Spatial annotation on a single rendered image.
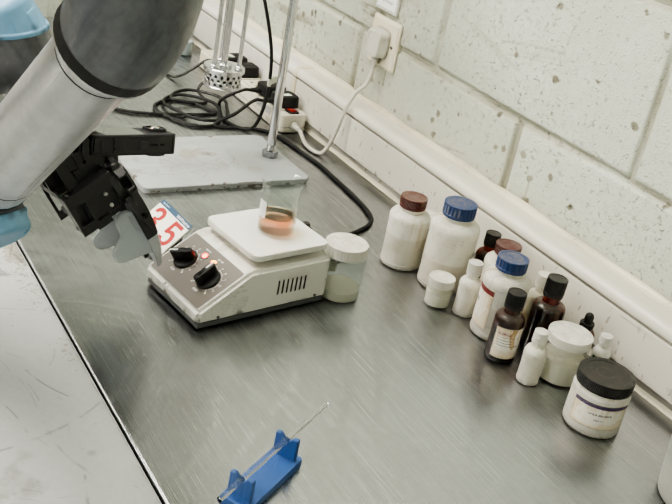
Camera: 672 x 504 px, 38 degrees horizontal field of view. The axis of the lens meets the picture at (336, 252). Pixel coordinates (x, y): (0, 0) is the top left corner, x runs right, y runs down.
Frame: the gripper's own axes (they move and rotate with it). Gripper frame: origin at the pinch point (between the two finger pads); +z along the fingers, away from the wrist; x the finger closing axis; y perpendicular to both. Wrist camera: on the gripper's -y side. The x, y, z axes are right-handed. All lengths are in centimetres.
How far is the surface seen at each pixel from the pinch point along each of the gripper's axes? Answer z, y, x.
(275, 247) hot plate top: 5.6, -11.8, 7.7
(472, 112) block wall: 16, -56, -3
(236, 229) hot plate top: 3.8, -10.4, 1.9
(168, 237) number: 6.8, -5.8, -11.1
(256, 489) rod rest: 6.5, 12.3, 35.9
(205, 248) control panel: 4.1, -5.9, 0.7
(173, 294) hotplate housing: 5.2, 1.3, 3.1
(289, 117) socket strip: 22, -48, -46
